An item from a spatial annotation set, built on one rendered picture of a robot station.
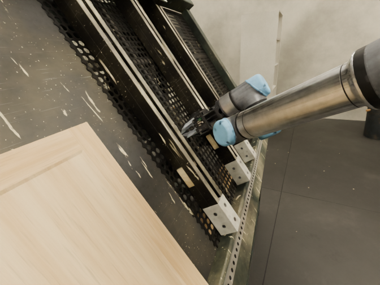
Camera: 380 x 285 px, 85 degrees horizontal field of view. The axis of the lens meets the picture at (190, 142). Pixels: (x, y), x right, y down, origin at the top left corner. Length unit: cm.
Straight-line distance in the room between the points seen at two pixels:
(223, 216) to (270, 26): 352
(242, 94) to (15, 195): 59
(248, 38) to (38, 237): 390
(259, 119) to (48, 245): 47
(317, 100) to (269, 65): 358
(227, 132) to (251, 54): 353
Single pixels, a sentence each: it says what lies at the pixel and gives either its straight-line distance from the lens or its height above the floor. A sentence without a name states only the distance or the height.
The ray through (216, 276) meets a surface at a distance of 73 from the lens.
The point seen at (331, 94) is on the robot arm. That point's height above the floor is 143.
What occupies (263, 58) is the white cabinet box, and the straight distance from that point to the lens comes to 399.
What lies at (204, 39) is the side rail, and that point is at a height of 160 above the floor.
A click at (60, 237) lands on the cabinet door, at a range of 48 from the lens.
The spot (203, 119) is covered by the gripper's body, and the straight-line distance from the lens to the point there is 71.
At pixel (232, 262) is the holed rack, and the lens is 77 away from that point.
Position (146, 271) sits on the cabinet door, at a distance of 56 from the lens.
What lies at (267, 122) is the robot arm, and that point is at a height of 136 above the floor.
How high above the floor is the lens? 150
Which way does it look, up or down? 23 degrees down
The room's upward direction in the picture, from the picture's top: 4 degrees counter-clockwise
